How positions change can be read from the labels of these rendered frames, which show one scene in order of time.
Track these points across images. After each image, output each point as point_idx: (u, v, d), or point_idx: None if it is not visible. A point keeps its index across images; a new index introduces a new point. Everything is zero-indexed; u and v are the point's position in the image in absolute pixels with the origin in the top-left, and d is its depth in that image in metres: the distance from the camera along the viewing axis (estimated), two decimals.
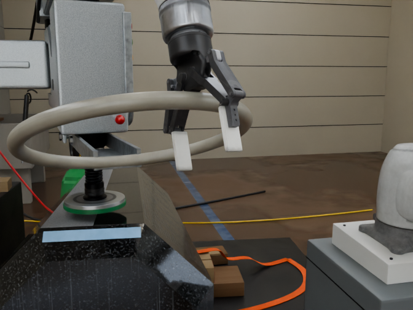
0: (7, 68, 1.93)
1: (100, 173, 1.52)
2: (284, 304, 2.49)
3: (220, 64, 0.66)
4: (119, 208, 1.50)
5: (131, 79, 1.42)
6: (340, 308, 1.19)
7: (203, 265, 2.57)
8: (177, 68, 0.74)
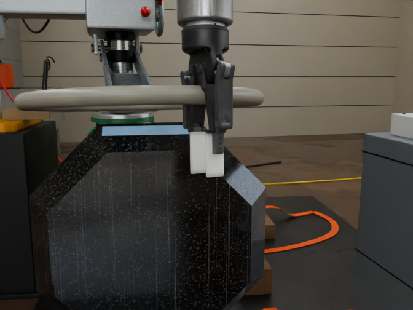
0: None
1: None
2: (316, 245, 2.51)
3: (224, 85, 0.64)
4: (127, 123, 1.42)
5: None
6: (405, 184, 1.20)
7: None
8: (190, 56, 0.71)
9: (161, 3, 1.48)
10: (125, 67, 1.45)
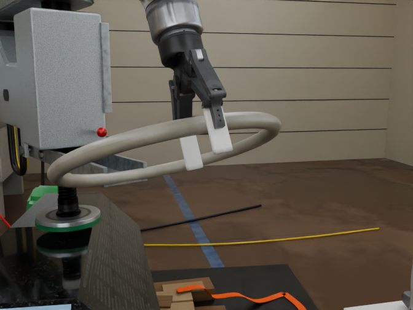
0: None
1: (75, 187, 1.46)
2: None
3: (201, 64, 0.65)
4: (37, 227, 1.42)
5: (110, 90, 1.39)
6: None
7: (183, 309, 2.15)
8: (173, 69, 0.74)
9: None
10: None
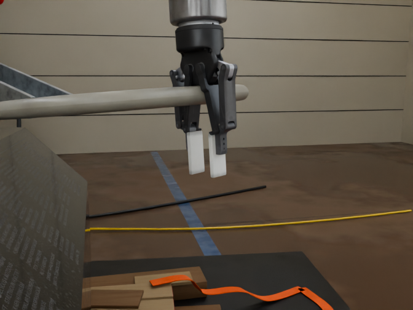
0: None
1: None
2: None
3: (228, 87, 0.64)
4: None
5: None
6: None
7: (157, 309, 1.44)
8: (183, 55, 0.69)
9: None
10: None
